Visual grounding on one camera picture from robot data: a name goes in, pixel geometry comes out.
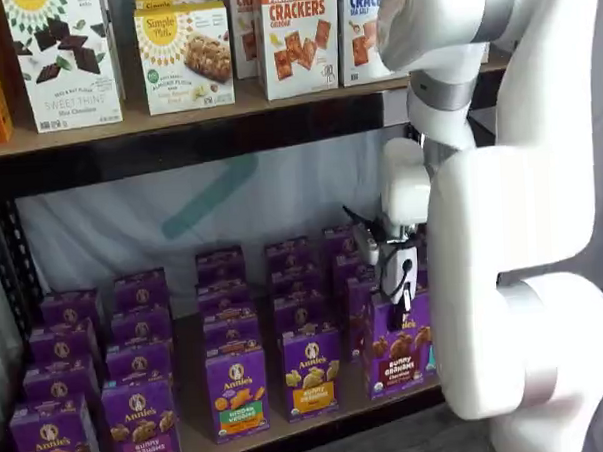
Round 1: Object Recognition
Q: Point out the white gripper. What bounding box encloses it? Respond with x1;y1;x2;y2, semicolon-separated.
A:
380;245;423;331

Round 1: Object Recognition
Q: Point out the purple Annie's box yellow patch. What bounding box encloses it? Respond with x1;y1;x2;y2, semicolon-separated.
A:
268;262;325;298
263;235;314;274
280;322;344;424
272;288;331;336

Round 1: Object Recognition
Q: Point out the purple Annie's hidden veggies box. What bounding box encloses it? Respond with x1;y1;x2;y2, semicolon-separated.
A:
196;280;255;322
194;244;248;291
201;312;264;356
205;346;272;445

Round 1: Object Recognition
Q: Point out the purple Annie's bunny grahams box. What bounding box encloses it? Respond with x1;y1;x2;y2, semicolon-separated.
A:
109;302;176;348
100;375;183;452
104;339;175;389
112;266;170;313

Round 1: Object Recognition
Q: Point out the sea salt pretzel crackers box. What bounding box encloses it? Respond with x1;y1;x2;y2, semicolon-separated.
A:
337;0;411;88

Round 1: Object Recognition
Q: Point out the cheddar pretzel crackers box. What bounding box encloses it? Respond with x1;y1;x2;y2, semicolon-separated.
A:
255;0;343;103
229;0;265;81

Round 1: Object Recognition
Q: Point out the purple Annie's box pink patch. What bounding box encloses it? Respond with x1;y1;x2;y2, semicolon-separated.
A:
38;288;107;331
27;318;103;369
8;394;100;452
21;355;101;409

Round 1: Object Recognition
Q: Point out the Sweet Thins cookie box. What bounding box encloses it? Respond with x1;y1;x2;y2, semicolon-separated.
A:
0;0;127;135

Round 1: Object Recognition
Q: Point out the white backdrop sheet teal stripe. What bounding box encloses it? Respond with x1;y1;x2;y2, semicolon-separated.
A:
12;124;435;299

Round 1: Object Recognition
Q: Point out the grey gripper-mounted camera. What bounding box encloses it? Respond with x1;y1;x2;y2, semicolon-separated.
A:
351;220;384;266

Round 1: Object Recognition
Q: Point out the black metal shelving frame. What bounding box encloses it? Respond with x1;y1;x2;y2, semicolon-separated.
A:
0;66;523;452

